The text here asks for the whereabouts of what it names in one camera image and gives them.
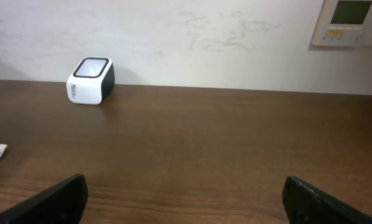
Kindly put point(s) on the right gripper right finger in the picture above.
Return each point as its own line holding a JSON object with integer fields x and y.
{"x": 306, "y": 204}

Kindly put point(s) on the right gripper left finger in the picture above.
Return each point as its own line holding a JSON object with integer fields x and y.
{"x": 64, "y": 202}

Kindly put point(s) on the white barcode scanner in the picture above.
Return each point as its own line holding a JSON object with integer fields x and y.
{"x": 91, "y": 81}

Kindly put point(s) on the wall thermostat panel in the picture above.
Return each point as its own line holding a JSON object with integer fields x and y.
{"x": 344, "y": 23}

